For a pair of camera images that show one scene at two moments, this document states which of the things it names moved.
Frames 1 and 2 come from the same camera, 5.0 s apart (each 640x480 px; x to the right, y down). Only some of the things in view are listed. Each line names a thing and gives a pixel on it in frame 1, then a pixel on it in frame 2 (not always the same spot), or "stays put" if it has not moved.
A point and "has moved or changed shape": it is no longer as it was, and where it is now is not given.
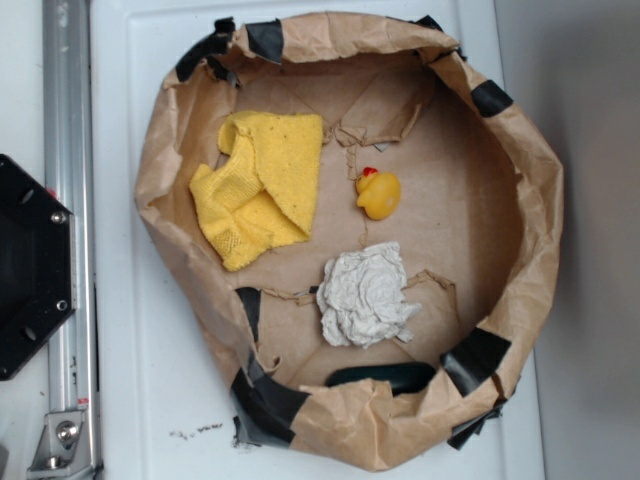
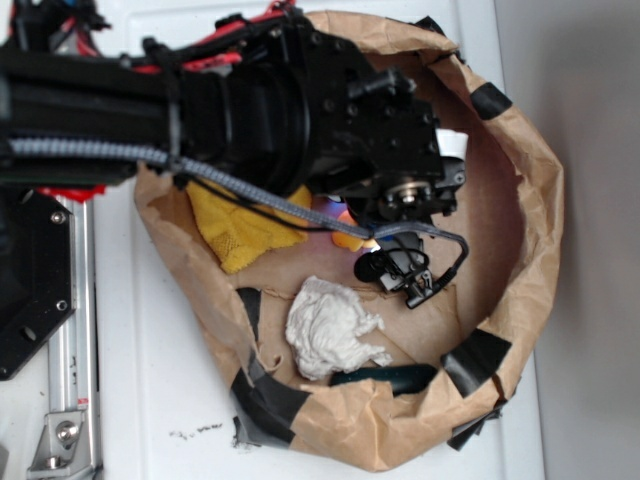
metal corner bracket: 64,450 stays put
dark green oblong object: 403,377 stays put
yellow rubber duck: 379,193 has moved or changed shape
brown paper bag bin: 478,225 stays put
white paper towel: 362,299 → 324,327
